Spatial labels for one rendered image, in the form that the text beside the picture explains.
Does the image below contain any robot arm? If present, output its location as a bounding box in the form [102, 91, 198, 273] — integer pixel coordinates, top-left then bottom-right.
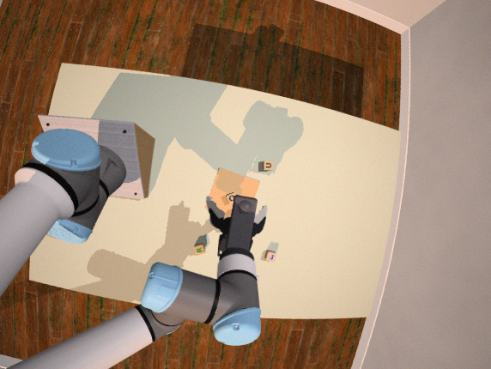
[0, 129, 261, 369]

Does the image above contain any orange flat mat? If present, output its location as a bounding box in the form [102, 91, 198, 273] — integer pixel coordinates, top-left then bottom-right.
[209, 167, 260, 217]

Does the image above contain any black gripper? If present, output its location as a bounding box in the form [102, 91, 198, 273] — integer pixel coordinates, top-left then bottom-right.
[206, 196, 267, 261]

